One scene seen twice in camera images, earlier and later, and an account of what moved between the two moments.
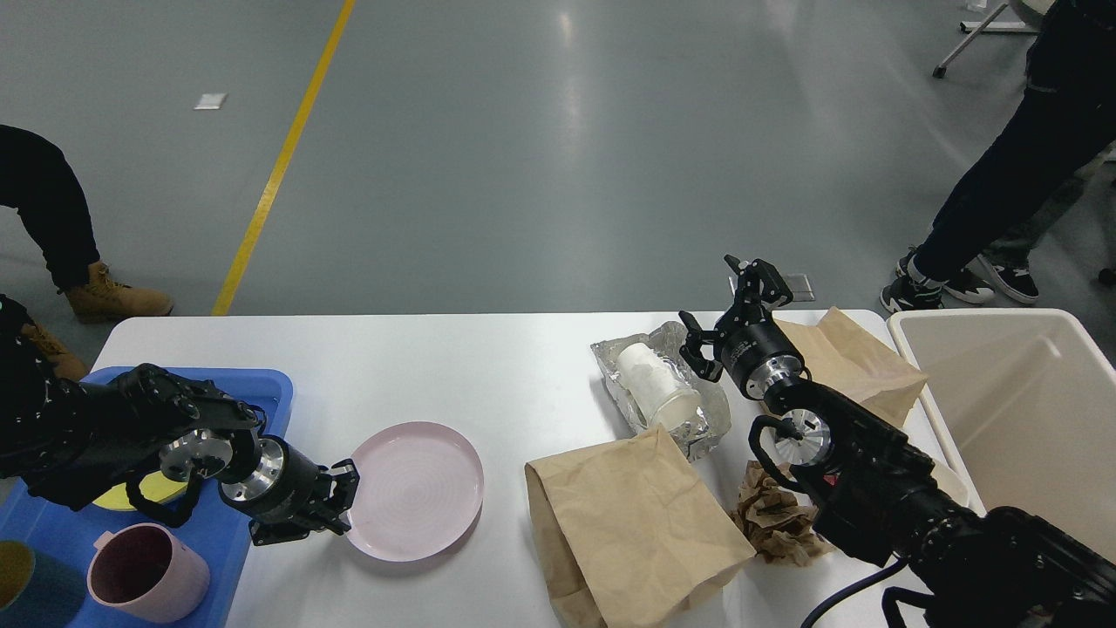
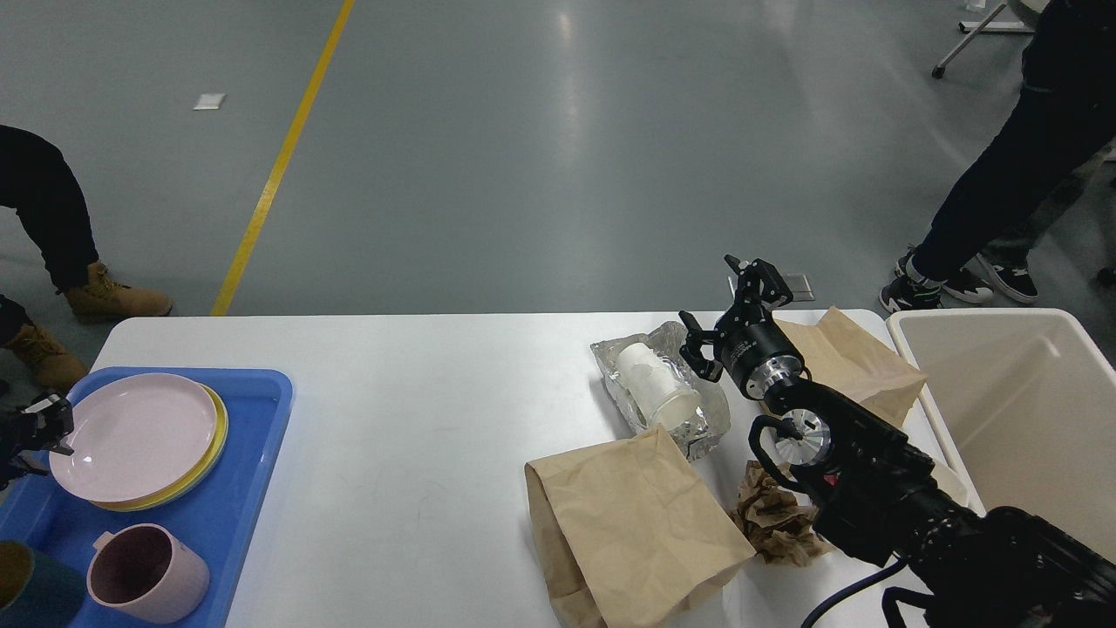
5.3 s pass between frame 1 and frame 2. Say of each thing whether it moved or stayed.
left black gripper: moved
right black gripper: stayed
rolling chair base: stayed
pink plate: moved
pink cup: stayed
